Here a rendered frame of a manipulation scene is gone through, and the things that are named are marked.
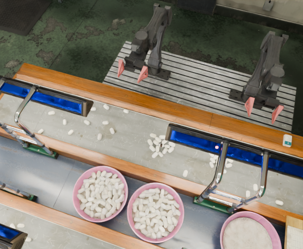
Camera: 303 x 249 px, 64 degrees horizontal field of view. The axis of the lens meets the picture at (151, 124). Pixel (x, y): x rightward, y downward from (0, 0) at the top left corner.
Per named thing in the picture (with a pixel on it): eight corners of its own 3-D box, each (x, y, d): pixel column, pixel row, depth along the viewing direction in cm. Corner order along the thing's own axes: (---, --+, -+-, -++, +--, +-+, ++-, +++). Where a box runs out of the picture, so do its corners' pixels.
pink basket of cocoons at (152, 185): (128, 188, 128) (126, 184, 119) (178, 185, 128) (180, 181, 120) (129, 245, 116) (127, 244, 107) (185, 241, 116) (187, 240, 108)
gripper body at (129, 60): (144, 64, 110) (149, 53, 113) (123, 58, 112) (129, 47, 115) (144, 73, 116) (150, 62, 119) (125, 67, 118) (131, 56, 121)
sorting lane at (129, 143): (17, 80, 154) (15, 78, 152) (316, 164, 129) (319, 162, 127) (-12, 120, 141) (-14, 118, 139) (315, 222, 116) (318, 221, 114)
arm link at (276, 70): (288, 80, 98) (291, 58, 103) (266, 74, 99) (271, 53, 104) (275, 96, 108) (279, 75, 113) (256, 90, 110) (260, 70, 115)
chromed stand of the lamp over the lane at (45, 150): (41, 120, 146) (0, 73, 106) (71, 130, 143) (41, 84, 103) (24, 149, 138) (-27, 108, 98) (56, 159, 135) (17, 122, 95)
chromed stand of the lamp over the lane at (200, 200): (200, 168, 132) (221, 134, 93) (237, 180, 130) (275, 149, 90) (192, 203, 124) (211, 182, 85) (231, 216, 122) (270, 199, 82)
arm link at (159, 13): (153, 41, 117) (173, 1, 129) (136, 36, 118) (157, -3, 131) (153, 59, 128) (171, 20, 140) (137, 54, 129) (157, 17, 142)
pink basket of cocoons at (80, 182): (90, 165, 134) (86, 159, 125) (136, 179, 130) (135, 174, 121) (68, 214, 122) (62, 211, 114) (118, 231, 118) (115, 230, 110)
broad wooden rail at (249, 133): (36, 79, 172) (23, 61, 155) (302, 152, 147) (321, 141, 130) (27, 93, 167) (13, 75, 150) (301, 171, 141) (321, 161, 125)
